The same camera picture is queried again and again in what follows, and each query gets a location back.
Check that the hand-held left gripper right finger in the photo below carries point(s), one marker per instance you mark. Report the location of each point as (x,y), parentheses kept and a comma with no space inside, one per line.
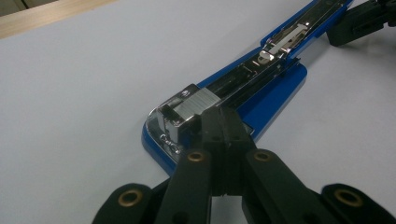
(264,186)

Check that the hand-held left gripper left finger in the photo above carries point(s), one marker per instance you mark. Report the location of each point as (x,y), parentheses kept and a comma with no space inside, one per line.
(196,180)

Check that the silver staple strip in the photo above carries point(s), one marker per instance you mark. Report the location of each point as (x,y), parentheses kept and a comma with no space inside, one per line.
(194,104)

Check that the blue stapler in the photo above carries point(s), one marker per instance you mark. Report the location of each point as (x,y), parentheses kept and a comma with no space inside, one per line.
(274,102)

